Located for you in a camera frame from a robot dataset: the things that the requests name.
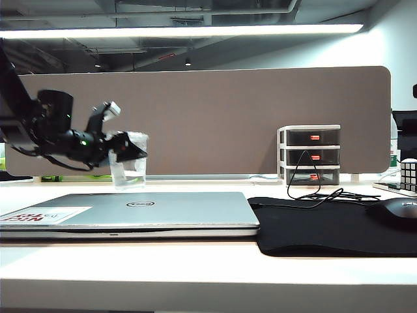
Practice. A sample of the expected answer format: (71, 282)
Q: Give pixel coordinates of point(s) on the white partition foot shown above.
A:
(355, 177)

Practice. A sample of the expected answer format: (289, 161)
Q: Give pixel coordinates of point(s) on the silver Dell laptop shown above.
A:
(179, 212)

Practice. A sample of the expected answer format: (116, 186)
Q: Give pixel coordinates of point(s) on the clear lidded plastic cup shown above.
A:
(130, 178)

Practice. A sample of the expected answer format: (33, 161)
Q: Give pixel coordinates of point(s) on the brown felt desk partition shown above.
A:
(211, 120)

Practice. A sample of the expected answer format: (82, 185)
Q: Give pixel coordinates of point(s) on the white LED light bar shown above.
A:
(179, 31)

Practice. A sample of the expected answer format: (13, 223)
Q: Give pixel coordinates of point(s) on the black mouse pad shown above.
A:
(325, 234)

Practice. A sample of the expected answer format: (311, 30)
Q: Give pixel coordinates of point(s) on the black monitor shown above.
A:
(407, 130)

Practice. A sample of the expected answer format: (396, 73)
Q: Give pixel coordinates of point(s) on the white red laptop sticker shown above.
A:
(49, 215)

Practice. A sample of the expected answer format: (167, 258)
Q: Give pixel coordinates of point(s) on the green strip behind partition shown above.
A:
(75, 178)

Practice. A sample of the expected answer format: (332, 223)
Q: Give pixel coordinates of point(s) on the black Rubik's cube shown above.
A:
(408, 176)

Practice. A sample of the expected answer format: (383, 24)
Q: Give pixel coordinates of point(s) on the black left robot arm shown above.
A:
(19, 98)

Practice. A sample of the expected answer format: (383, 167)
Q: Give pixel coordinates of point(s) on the green white carton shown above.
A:
(395, 158)

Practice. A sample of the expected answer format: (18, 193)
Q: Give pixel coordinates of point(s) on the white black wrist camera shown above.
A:
(106, 112)

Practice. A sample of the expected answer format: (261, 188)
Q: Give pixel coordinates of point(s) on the black computer mouse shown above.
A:
(394, 210)

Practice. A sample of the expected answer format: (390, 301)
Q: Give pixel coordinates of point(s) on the white desktop drawer unit frame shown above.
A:
(281, 153)

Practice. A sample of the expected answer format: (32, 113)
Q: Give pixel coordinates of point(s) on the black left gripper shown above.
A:
(86, 146)

